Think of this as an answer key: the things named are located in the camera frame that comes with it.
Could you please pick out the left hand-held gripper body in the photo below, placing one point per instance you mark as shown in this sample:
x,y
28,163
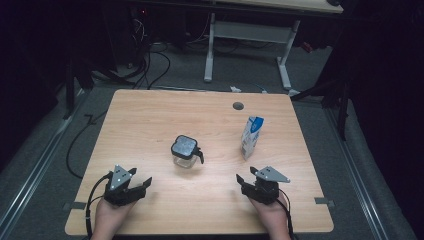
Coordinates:
x,y
116,186

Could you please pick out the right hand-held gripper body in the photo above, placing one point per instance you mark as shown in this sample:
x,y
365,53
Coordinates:
x,y
263,191

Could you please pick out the white and blue carton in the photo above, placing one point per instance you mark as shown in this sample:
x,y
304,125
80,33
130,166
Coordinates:
x,y
250,138

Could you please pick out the glass jar with black lid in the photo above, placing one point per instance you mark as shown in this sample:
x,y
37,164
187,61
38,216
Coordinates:
x,y
184,148

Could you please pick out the person's right hand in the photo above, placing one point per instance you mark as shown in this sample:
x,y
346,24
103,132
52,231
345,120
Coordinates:
x,y
275,215

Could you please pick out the person's left hand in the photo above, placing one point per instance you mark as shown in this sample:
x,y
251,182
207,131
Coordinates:
x,y
110,215

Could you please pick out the grey tape strip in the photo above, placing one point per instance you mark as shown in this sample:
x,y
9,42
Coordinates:
x,y
78,205
323,201

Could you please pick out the white plug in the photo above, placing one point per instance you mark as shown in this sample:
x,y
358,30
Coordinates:
x,y
235,89

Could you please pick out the black stand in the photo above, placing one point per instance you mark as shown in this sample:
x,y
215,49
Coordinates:
x,y
69,96
343,113

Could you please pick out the small red object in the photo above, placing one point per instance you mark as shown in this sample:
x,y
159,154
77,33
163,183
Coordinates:
x,y
307,47

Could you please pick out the white-framed desk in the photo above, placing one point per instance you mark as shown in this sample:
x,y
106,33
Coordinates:
x,y
253,31

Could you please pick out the metal floor rail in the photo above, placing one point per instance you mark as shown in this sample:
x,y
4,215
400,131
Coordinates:
x,y
358,180
30,181

